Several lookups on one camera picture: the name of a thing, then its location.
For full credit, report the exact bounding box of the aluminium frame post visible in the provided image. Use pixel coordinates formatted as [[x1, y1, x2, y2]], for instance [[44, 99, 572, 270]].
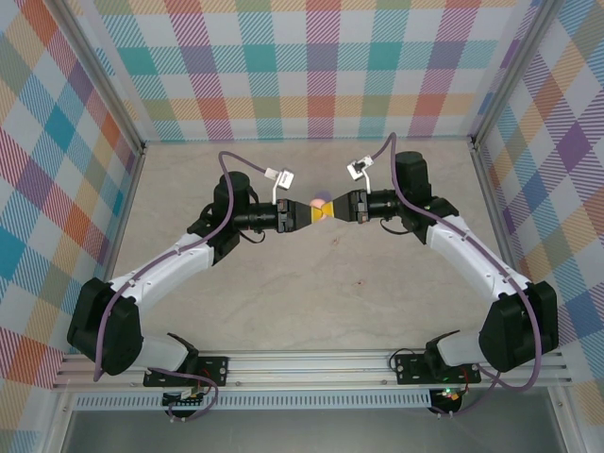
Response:
[[56, 0, 146, 155], [35, 390, 79, 453], [471, 0, 551, 147], [546, 386, 589, 453]]

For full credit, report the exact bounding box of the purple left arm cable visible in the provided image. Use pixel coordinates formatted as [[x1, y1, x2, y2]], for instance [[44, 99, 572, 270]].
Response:
[[92, 150, 270, 424]]

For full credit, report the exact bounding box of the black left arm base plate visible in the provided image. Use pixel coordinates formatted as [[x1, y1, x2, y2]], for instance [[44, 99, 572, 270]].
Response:
[[143, 356, 231, 389]]

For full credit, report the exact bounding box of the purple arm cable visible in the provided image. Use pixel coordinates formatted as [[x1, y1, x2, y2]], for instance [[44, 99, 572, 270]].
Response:
[[92, 150, 270, 424], [370, 132, 544, 419]]

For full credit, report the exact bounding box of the aluminium frame side rail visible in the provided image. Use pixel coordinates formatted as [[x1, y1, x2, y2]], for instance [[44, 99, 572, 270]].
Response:
[[470, 139, 534, 289], [101, 143, 148, 284]]

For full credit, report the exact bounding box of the grey metal sheet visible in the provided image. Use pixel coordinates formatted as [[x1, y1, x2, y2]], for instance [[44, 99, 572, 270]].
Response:
[[60, 409, 567, 453]]

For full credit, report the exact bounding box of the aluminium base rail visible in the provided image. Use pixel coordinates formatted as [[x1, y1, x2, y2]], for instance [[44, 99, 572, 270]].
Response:
[[51, 349, 575, 392]]

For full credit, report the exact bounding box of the slotted white cable duct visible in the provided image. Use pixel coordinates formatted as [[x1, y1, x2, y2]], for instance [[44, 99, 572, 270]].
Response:
[[75, 394, 433, 411]]

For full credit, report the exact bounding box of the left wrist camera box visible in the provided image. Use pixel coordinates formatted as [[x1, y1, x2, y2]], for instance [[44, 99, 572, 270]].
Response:
[[263, 167, 299, 205]]

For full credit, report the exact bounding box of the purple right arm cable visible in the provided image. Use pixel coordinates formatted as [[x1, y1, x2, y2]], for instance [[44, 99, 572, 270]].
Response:
[[370, 132, 544, 419]]

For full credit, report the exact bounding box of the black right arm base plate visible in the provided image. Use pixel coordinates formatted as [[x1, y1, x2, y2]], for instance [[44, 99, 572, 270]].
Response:
[[394, 353, 482, 386]]

